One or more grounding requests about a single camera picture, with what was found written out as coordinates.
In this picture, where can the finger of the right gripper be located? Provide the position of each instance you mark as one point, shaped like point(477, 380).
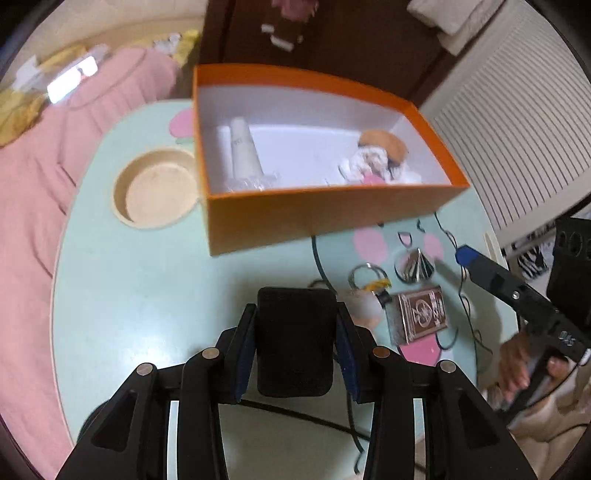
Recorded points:
point(490, 276)

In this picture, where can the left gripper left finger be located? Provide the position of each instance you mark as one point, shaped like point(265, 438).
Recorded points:
point(127, 436)

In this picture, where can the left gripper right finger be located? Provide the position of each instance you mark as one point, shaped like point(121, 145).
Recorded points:
point(463, 437)

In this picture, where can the brown playing card box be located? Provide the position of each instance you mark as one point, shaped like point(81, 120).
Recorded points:
point(416, 314)

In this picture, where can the tan round plush toy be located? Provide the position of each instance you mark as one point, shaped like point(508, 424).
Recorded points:
point(395, 148)

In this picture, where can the black glitter case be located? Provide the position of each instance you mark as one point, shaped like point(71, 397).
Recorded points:
point(294, 331)

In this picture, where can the white cosmetic tube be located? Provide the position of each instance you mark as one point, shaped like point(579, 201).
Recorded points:
point(245, 161)

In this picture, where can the white haired doll figurine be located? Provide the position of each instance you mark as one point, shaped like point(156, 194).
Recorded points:
point(364, 305)

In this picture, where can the clear plastic bag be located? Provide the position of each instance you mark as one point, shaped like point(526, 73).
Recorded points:
point(252, 183)

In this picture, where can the person right hand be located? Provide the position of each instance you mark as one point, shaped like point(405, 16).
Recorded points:
point(513, 375)

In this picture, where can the white louvered closet door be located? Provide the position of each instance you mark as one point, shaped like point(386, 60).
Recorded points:
point(515, 112)

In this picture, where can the orange cardboard box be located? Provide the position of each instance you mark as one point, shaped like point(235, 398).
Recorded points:
point(304, 124)

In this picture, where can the cream knitted sweater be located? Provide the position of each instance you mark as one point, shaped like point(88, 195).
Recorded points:
point(458, 22)

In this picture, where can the dark brown wooden door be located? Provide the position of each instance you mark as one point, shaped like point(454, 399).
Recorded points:
point(378, 43)

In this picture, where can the pink bed blanket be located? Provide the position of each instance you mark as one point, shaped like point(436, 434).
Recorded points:
point(39, 176)

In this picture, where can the maroon pink striped scarf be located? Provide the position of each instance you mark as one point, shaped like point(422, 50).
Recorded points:
point(284, 22)

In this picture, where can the yellow pillow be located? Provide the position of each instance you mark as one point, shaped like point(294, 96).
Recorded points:
point(21, 109)

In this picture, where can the white charger adapter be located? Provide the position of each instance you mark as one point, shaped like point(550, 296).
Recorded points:
point(27, 74)

